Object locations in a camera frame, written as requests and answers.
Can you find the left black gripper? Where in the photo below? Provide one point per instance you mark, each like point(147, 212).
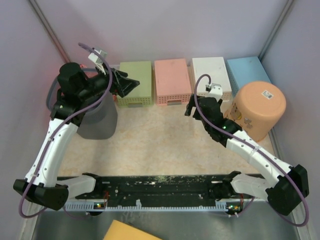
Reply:
point(120, 84)

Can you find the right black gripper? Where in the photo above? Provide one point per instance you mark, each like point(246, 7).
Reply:
point(190, 105)

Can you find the green perforated plastic basket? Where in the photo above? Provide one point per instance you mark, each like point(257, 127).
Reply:
point(141, 95)

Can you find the pink perforated plastic basket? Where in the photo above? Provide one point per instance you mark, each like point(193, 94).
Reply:
point(172, 82)

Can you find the white perforated plastic basket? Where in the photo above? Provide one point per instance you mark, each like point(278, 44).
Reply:
point(216, 68)

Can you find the blue perforated plastic basket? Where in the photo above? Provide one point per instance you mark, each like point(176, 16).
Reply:
point(242, 71)

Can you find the orange plastic bin liner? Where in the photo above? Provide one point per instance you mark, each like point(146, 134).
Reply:
point(257, 107)

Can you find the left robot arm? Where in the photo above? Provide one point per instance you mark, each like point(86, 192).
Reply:
point(84, 106)

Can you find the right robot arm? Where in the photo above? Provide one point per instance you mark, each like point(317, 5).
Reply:
point(282, 185)

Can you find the red plastic bag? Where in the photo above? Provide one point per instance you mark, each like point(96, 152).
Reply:
point(85, 67)

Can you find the grey plastic bin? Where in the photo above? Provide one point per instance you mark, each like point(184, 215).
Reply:
point(99, 122)

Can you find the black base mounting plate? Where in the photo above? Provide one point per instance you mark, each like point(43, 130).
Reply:
point(160, 190)

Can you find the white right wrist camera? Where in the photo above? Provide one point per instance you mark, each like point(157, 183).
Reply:
point(214, 91)

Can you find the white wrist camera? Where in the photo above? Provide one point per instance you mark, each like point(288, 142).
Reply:
point(214, 91)
point(98, 58)

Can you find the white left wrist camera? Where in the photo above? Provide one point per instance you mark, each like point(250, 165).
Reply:
point(98, 58)

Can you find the white slotted cable duct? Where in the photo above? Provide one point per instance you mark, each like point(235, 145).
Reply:
point(92, 206)

